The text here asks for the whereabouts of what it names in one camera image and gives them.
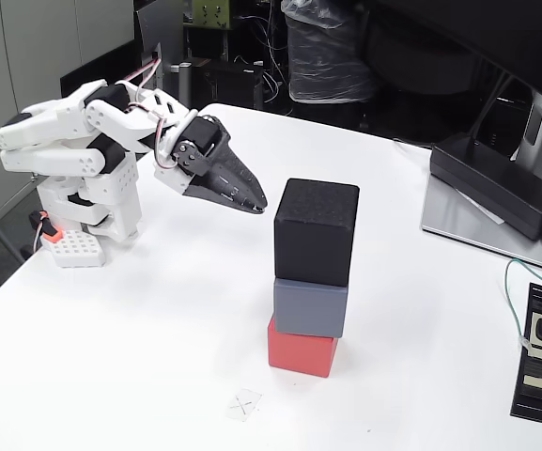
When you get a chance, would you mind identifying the black computer tower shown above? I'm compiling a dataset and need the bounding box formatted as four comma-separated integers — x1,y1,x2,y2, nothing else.
190,56,266,110

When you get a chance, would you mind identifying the orange connector clip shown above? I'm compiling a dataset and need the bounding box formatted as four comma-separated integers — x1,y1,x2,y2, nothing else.
28,210,63,243

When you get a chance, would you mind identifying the white perforated clamp block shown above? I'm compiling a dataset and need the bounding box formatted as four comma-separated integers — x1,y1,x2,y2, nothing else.
47,228,108,270

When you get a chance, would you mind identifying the red white servo cable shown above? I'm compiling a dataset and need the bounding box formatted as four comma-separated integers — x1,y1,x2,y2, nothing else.
119,58,201,170

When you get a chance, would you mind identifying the black cube block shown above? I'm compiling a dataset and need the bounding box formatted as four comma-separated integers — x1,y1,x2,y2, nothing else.
273,177,361,287

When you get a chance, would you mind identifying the green thin cable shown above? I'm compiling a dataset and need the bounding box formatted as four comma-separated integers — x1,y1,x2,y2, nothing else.
504,257,542,350

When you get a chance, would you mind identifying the silver monitor stand neck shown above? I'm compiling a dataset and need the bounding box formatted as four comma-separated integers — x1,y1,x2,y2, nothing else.
509,88,542,179

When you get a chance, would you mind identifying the black power strip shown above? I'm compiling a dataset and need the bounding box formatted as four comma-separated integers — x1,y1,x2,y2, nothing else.
509,281,542,426

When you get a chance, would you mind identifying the plastic-wrapped black bin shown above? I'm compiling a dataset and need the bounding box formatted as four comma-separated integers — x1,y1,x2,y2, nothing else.
280,0,378,103

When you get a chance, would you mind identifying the grey cube block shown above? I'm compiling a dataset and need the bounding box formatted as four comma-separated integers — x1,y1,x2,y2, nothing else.
273,276,348,338

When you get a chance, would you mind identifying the white paper sheet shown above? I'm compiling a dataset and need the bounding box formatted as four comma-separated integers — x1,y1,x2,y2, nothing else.
456,186,505,226

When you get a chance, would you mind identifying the black monitor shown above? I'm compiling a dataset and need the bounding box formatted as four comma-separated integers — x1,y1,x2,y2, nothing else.
364,0,542,114

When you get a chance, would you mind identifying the red cube block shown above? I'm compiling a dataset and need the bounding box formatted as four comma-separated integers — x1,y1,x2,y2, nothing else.
268,314,339,379

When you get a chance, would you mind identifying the silver monitor stand base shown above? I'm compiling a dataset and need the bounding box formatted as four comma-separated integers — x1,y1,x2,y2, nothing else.
420,176,542,277

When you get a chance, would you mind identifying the black power adapter brick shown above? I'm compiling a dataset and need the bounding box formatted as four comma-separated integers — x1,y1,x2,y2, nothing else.
428,132,542,241

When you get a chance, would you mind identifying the green metal panel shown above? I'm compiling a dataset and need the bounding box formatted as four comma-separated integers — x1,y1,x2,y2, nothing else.
191,0,230,29

